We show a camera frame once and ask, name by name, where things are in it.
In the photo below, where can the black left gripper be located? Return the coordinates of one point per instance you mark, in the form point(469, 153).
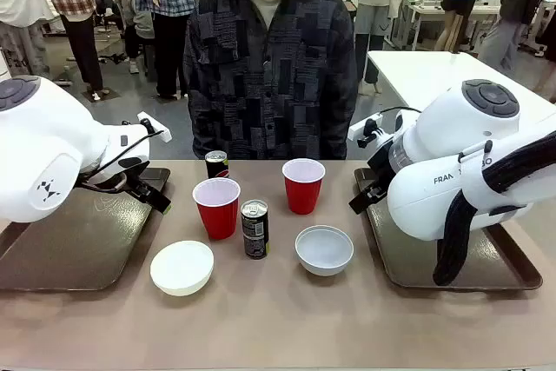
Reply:
point(130, 180)

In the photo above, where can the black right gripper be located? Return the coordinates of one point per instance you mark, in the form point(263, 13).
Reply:
point(379, 180)

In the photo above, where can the red plastic cup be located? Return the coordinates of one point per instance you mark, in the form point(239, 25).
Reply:
point(303, 193)
point(216, 214)

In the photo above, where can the grey bowl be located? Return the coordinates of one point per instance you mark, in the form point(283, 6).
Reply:
point(324, 251)

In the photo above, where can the white bowl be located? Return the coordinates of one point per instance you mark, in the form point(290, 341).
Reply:
point(182, 266)

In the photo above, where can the black drink can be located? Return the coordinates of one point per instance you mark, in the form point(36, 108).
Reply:
point(216, 167)
point(255, 232)

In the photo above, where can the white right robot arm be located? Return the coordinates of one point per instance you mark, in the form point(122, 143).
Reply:
point(456, 127)

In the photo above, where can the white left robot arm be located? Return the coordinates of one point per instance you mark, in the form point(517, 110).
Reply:
point(43, 141)

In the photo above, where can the brown plastic tray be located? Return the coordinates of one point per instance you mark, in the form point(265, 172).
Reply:
point(87, 249)
point(412, 266)

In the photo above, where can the white side table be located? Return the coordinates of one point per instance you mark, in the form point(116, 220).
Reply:
point(417, 75)

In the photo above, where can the person in dark patchwork shirt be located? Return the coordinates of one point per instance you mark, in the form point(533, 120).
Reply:
point(269, 84)

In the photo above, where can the child in grey hoodie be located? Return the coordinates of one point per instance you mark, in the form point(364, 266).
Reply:
point(134, 10)

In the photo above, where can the white background workbench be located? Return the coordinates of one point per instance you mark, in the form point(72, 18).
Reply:
point(434, 10)

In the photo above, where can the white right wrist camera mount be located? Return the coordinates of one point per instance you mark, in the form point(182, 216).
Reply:
point(364, 127)

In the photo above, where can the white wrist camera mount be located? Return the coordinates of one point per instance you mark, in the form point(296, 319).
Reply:
point(364, 127)
point(153, 127)

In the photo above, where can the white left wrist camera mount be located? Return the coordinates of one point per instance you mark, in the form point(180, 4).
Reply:
point(153, 127)

